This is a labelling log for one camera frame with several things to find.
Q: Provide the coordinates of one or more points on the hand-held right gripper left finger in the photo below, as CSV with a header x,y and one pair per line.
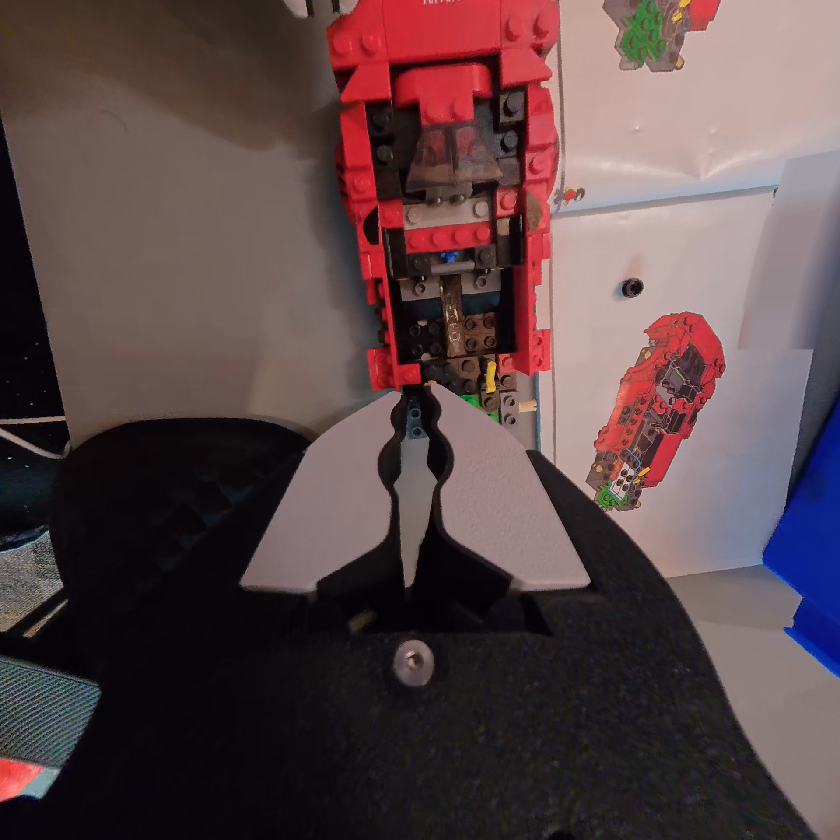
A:
x,y
321,512

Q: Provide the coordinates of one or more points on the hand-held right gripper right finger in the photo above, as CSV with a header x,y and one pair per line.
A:
x,y
505,518

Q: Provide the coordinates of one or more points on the red lego car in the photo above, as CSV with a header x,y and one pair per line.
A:
x,y
446,39

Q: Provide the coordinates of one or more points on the lego instruction booklet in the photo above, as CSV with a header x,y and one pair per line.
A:
x,y
689,262

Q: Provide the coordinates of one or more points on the blue plastic storage bin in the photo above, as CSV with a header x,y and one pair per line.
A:
x,y
807,558

